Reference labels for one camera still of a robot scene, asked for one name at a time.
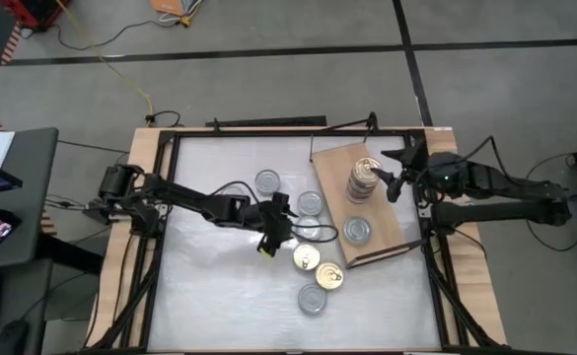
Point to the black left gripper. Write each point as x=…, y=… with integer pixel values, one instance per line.
x=273, y=224

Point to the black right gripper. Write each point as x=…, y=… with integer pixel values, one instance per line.
x=416, y=165

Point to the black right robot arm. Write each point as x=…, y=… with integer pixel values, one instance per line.
x=505, y=212

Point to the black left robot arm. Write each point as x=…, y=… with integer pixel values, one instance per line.
x=189, y=197

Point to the yellow tag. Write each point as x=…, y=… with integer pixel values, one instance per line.
x=267, y=253

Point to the black flat bar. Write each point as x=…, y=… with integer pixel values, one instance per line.
x=268, y=121

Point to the white glossy table sheet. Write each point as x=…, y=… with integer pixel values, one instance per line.
x=219, y=320

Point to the black adapter box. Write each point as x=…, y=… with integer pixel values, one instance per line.
x=95, y=214

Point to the black desk foot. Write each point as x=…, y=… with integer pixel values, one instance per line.
x=71, y=254

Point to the orange box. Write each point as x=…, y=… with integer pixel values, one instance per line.
x=167, y=6

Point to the dark grey desk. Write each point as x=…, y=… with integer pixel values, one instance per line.
x=36, y=163

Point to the grey low desk surface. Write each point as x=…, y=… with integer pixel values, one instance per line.
x=26, y=296

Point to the black computer mouse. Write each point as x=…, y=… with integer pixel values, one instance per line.
x=11, y=340

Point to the red and black case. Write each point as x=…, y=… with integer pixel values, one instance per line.
x=31, y=10

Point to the black metal table frame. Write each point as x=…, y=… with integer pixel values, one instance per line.
x=248, y=132

